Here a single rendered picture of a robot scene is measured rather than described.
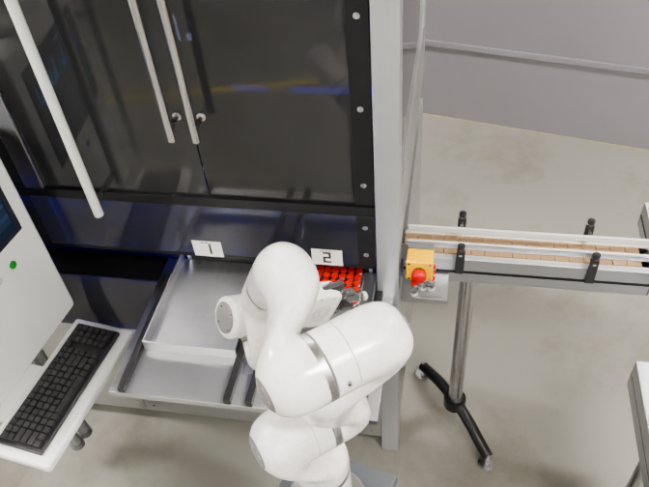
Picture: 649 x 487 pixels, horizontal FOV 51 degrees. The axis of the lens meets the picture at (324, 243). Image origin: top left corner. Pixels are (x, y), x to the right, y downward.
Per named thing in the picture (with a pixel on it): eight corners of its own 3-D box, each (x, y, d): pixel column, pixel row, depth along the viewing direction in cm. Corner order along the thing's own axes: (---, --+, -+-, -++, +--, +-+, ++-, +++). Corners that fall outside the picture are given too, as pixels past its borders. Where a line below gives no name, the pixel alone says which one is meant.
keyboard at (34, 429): (79, 325, 205) (76, 320, 203) (120, 334, 201) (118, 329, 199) (-4, 443, 178) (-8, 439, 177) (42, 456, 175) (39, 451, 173)
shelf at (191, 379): (169, 262, 213) (168, 258, 211) (396, 279, 201) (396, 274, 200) (110, 395, 180) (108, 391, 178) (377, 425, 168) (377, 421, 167)
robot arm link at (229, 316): (296, 329, 136) (285, 283, 138) (240, 338, 128) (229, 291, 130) (274, 338, 143) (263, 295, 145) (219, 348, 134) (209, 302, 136)
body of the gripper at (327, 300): (287, 337, 143) (327, 329, 150) (306, 304, 137) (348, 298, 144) (270, 311, 147) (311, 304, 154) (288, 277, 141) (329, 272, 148)
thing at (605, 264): (401, 280, 203) (401, 243, 192) (406, 243, 214) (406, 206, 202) (648, 300, 191) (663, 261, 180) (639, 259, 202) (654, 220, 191)
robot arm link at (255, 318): (318, 347, 111) (288, 366, 139) (294, 252, 114) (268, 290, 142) (264, 360, 108) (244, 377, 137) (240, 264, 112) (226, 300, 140)
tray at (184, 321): (183, 259, 211) (181, 250, 208) (266, 265, 206) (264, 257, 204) (145, 349, 187) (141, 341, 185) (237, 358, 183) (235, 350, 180)
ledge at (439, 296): (405, 265, 205) (405, 260, 203) (448, 269, 203) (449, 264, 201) (400, 300, 195) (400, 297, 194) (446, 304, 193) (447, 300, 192)
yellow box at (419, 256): (408, 260, 192) (408, 243, 187) (434, 262, 191) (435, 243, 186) (405, 280, 187) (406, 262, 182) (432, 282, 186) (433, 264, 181)
